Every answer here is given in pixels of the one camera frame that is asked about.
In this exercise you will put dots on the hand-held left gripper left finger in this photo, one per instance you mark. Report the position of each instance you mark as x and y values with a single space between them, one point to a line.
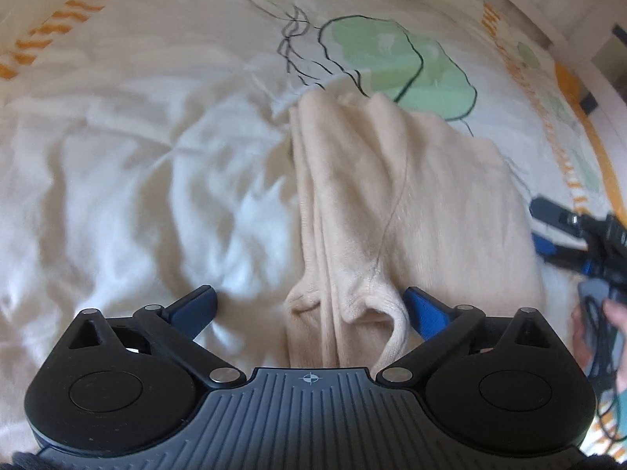
196 306

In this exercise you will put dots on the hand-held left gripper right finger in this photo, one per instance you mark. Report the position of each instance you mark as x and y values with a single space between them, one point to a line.
426 311

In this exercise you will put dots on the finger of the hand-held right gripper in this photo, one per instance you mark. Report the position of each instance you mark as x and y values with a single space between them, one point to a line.
556 254
553 210

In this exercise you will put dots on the beige printed sweater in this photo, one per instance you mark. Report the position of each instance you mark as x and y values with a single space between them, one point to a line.
392 205

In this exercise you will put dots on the person's right hand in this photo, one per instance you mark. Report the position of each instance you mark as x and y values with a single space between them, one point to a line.
619 338

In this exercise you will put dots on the leaf and stripe printed blanket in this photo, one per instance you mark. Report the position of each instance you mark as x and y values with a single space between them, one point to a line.
147 181

